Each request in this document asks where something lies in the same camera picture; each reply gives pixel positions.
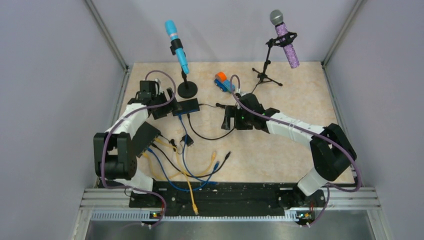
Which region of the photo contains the small black ribbed network switch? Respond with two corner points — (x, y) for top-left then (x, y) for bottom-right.
(172, 98), (200, 117)

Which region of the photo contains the black power adapter with cord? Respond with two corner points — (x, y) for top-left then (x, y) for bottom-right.
(198, 102), (227, 109)

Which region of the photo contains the aluminium frame rail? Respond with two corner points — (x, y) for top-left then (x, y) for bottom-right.
(71, 184), (393, 240)

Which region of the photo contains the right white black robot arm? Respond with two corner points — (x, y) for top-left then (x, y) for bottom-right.
(221, 93), (357, 206)

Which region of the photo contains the cyan microphone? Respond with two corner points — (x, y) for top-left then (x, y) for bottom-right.
(164, 20), (190, 75)

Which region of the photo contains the small black wall plug adapter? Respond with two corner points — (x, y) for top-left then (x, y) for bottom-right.
(168, 134), (194, 155)

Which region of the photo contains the purple glitter microphone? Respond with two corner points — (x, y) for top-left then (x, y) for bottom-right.
(269, 9), (300, 69)

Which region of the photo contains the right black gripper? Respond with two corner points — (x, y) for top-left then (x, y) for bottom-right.
(221, 105), (254, 130)

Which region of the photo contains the black ethernet cable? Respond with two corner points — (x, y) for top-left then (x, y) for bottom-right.
(186, 113), (236, 141)

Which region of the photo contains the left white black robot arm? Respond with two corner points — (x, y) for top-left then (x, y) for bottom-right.
(93, 79), (181, 207)

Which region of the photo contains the black ethernet cable loose end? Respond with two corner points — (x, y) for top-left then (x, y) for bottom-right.
(151, 141), (231, 179)

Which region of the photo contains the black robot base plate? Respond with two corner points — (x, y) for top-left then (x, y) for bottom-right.
(97, 180), (327, 220)

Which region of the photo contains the large black network switch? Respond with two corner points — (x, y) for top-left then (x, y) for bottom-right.
(132, 122), (162, 158)

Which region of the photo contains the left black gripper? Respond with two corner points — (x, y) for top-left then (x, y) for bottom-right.
(151, 87), (181, 120)

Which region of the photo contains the orange blue toy truck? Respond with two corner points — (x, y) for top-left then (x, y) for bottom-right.
(214, 71), (236, 93)

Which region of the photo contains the black round-base microphone stand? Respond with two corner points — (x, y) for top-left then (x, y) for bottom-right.
(177, 69), (198, 99)

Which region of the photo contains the black tripod microphone stand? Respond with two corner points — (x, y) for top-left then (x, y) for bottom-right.
(251, 31), (298, 93)

